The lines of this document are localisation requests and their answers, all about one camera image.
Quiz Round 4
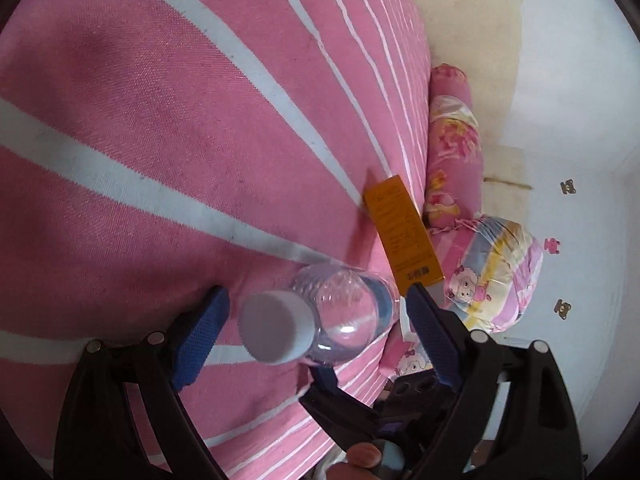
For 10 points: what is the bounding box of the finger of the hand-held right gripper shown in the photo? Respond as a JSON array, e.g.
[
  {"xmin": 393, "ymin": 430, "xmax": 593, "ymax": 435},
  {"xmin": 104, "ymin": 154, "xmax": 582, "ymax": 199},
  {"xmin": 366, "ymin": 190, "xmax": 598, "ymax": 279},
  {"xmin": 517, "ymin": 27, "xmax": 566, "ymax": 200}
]
[{"xmin": 299, "ymin": 365, "xmax": 387, "ymax": 452}]

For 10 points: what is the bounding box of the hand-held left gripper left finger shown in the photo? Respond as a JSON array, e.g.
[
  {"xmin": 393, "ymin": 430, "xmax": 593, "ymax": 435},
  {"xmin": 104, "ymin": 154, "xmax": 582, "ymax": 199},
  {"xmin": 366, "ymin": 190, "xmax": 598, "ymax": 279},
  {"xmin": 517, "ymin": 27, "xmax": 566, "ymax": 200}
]
[{"xmin": 52, "ymin": 285, "xmax": 231, "ymax": 480}]

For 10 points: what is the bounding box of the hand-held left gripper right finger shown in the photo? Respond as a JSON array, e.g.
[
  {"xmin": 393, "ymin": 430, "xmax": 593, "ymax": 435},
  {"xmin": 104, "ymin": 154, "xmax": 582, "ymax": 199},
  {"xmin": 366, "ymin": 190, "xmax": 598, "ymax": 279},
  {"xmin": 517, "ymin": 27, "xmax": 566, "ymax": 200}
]
[{"xmin": 406, "ymin": 282, "xmax": 586, "ymax": 480}]

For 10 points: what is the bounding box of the clear water bottle white cap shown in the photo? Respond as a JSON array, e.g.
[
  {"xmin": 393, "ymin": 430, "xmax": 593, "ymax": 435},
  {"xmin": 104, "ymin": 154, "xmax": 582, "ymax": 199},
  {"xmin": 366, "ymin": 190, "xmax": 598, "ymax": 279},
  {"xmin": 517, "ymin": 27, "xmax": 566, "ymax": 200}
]
[{"xmin": 237, "ymin": 262, "xmax": 401, "ymax": 366}]

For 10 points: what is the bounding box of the orange cardboard box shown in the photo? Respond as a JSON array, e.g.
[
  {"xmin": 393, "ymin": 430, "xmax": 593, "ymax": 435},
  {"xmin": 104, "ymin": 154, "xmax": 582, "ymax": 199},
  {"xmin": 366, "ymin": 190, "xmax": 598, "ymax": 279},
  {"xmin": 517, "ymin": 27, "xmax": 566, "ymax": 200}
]
[{"xmin": 362, "ymin": 174, "xmax": 446, "ymax": 340}]

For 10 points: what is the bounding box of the person's right hand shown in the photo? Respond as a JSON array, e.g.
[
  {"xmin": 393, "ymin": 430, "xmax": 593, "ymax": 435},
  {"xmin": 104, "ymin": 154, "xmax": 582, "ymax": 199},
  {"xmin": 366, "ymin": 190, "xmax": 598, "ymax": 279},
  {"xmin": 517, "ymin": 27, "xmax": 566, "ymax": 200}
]
[{"xmin": 320, "ymin": 440, "xmax": 386, "ymax": 480}]

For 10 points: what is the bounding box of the folded printed quilt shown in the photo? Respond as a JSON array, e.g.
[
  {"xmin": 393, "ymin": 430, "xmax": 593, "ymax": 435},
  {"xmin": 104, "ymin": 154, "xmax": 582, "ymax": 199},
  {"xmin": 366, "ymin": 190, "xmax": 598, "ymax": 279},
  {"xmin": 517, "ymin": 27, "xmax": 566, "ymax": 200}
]
[{"xmin": 380, "ymin": 214, "xmax": 545, "ymax": 382}]

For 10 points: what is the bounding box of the pink printed bolster pillow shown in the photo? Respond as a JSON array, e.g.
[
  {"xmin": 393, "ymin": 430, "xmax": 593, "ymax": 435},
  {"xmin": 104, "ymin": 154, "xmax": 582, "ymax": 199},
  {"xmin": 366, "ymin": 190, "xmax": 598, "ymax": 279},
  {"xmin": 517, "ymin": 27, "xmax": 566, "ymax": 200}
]
[{"xmin": 422, "ymin": 64, "xmax": 486, "ymax": 234}]

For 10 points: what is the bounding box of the pink striped bedsheet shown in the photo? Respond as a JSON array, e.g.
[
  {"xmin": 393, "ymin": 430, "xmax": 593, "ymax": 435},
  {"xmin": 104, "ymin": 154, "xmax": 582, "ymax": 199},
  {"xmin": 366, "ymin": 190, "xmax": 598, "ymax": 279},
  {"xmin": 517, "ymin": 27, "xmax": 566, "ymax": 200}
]
[{"xmin": 0, "ymin": 0, "xmax": 437, "ymax": 480}]

